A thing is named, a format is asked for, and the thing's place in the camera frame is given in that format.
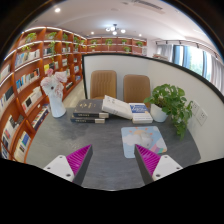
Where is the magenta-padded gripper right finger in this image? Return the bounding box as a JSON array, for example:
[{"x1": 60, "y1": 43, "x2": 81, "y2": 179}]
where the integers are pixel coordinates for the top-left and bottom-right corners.
[{"x1": 133, "y1": 143, "x2": 184, "y2": 186}]

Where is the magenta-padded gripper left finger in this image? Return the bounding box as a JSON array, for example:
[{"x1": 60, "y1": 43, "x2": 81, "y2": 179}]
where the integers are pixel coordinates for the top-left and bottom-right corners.
[{"x1": 43, "y1": 143, "x2": 94, "y2": 187}]

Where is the pastel cloud print mouse pad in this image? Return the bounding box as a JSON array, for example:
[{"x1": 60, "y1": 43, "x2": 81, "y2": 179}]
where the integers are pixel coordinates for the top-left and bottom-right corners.
[{"x1": 120, "y1": 125, "x2": 168, "y2": 159}]

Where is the green plant in white pot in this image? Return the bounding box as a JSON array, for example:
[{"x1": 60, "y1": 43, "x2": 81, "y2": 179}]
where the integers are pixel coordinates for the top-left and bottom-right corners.
[{"x1": 143, "y1": 83, "x2": 194, "y2": 140}]

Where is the blue and white book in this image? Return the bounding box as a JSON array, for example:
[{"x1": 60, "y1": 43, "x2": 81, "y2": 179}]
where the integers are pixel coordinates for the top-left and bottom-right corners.
[{"x1": 128, "y1": 102, "x2": 154, "y2": 125}]

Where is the white vase with pink flowers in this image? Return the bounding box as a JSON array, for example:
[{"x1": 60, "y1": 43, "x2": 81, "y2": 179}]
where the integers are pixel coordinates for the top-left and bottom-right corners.
[{"x1": 40, "y1": 68, "x2": 69, "y2": 119}]

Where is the white cover book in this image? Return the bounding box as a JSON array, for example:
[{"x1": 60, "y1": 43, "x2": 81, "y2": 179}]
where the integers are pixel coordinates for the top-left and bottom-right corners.
[{"x1": 101, "y1": 94, "x2": 134, "y2": 120}]

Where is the brown upholstered chair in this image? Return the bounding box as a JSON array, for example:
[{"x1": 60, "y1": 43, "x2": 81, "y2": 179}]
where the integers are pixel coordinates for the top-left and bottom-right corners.
[
  {"x1": 123, "y1": 74, "x2": 152, "y2": 104},
  {"x1": 89, "y1": 69, "x2": 118, "y2": 100}
]

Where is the large orange bookshelf unit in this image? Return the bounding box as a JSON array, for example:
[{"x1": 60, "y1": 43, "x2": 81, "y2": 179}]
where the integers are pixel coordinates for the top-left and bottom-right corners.
[{"x1": 0, "y1": 26, "x2": 88, "y2": 164}]

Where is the window with light curtains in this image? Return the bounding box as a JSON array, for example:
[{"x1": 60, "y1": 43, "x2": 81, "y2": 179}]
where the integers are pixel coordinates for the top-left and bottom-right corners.
[{"x1": 154, "y1": 41, "x2": 224, "y2": 91}]

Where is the long orange shelf with plants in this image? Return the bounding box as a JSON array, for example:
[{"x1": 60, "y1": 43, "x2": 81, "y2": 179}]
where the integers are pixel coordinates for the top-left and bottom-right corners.
[{"x1": 86, "y1": 36, "x2": 148, "y2": 56}]

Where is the multi-bulb ceiling lamp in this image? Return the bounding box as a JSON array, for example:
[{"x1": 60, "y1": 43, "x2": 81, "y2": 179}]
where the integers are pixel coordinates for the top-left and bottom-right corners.
[{"x1": 105, "y1": 23, "x2": 127, "y2": 36}]

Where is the ceiling air vent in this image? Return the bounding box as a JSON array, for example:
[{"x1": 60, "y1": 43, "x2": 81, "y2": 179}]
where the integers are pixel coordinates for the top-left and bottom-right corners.
[{"x1": 129, "y1": 0, "x2": 166, "y2": 14}]

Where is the white wall socket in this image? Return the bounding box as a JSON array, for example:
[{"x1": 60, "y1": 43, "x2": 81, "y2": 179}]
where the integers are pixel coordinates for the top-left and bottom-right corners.
[
  {"x1": 195, "y1": 108, "x2": 208, "y2": 127},
  {"x1": 189, "y1": 100, "x2": 200, "y2": 117}
]

